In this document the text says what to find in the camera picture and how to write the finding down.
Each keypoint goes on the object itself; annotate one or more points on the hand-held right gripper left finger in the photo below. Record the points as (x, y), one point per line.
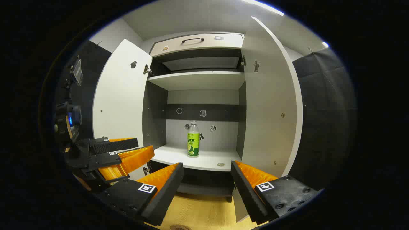
(166, 191)

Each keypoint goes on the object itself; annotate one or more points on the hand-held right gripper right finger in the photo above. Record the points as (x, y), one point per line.
(246, 191)

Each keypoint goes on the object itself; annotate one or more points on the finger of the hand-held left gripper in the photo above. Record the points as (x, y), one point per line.
(118, 145)
(134, 159)

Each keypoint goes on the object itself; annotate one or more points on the green label plastic bottle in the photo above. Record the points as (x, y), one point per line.
(193, 143)

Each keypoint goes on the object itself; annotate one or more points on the white cabinet drawer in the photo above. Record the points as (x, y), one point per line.
(223, 43)

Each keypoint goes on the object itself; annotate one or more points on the long ceiling light strip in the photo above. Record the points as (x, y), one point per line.
(265, 6)

